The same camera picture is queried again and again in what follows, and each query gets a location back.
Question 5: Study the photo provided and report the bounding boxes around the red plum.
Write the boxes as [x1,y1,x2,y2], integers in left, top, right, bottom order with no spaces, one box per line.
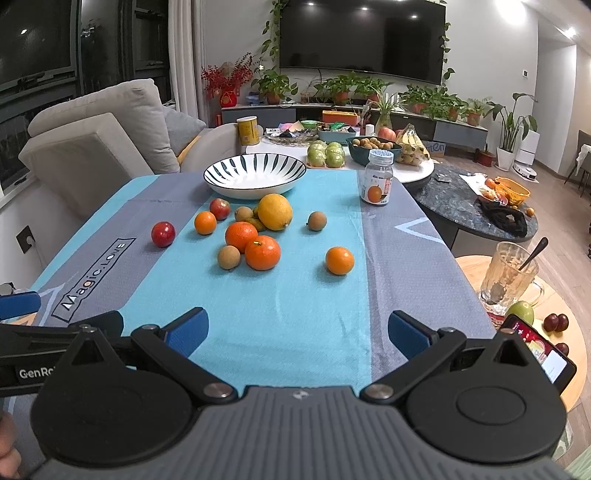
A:
[209,198,231,221]
[150,221,176,248]

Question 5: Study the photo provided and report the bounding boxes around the orange fruit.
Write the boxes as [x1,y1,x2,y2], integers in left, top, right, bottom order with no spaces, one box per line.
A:
[325,246,355,276]

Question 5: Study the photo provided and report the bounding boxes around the small orange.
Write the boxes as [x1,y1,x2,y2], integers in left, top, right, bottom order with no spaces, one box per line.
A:
[193,211,217,236]

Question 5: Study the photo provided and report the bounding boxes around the large orange mandarin front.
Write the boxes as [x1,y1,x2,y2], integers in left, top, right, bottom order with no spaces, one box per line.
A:
[245,235,280,271]

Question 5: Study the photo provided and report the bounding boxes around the yellow lemon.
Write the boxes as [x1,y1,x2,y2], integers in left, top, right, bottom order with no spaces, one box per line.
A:
[257,194,293,231]

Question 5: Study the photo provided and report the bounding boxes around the small green kumquat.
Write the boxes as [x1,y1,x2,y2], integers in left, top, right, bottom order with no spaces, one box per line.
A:
[246,217,266,232]

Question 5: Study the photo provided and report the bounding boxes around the person's left hand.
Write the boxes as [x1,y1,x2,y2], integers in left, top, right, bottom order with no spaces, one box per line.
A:
[0,413,21,479]

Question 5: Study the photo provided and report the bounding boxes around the green apple side table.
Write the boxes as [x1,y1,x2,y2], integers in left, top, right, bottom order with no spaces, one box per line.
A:
[505,301,535,325]

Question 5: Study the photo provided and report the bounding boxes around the glass mug with spoon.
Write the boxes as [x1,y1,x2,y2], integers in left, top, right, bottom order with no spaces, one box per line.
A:
[479,237,548,315]

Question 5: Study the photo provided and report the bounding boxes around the round wooden side table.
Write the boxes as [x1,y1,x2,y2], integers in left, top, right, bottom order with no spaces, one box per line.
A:
[454,254,585,414]

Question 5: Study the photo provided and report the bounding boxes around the smartphone on side table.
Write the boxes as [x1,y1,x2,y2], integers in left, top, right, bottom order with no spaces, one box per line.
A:
[500,314,577,393]

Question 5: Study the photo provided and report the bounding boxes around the blue grey tablecloth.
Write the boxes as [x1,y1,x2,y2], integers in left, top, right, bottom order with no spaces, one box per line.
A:
[36,170,493,388]

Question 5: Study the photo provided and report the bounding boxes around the dark marble round table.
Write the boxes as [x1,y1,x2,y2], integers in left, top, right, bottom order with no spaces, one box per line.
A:
[408,164,538,257]

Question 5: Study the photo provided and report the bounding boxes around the black cloth on marble table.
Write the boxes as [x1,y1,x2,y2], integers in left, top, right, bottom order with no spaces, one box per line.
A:
[477,198,528,238]

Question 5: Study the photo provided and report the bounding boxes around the beige sofa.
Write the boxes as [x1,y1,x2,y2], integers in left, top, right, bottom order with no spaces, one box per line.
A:
[18,78,243,220]

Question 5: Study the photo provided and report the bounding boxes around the vitamin jar white lid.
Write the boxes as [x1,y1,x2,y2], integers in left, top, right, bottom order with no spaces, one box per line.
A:
[360,149,394,206]

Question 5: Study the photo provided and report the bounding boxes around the yellow bowl of oranges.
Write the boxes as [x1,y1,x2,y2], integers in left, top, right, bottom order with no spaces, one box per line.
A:
[485,177,531,207]

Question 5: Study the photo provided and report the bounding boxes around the white round coffee table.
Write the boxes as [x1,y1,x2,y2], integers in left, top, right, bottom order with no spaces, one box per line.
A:
[239,133,436,185]

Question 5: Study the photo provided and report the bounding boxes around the striped white ceramic bowl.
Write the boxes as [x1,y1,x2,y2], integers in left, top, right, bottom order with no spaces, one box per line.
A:
[204,153,308,200]

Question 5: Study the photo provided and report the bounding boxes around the banana bunch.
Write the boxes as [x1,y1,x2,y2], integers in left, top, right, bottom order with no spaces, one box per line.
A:
[397,123,431,166]

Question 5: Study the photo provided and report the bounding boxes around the robot vacuum dock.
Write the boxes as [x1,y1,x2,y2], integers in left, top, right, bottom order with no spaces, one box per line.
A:
[512,130,540,182]

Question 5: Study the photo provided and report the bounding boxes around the teal bowl of longans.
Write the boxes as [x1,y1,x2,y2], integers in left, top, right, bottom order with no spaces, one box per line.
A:
[346,136,402,166]

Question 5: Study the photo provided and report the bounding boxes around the grey throw pillow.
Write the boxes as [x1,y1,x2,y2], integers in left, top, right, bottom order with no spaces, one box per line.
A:
[162,106,206,157]

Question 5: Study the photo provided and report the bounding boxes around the red apple on table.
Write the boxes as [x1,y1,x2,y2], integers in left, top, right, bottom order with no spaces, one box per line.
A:
[378,126,397,142]

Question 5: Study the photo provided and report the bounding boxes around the tray of green apples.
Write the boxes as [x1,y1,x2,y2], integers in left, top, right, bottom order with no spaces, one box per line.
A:
[307,140,346,168]

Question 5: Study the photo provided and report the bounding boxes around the yellow tin can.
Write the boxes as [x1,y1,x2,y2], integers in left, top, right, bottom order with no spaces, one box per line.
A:
[235,115,260,147]

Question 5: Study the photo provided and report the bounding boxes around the teal snack basket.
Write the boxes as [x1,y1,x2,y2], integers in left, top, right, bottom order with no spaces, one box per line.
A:
[318,129,359,146]

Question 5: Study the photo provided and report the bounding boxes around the beige back cushion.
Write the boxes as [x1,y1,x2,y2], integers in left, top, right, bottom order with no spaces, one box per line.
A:
[28,79,180,174]

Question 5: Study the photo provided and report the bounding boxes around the glass snack plate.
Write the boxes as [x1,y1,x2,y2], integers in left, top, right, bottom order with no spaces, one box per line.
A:
[263,128,318,147]

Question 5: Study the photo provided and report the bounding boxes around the glass vase with plant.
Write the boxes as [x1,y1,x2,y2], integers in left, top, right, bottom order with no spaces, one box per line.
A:
[369,90,400,133]

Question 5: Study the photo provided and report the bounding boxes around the wall power socket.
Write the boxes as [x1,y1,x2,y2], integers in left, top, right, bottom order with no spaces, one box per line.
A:
[16,225,35,254]

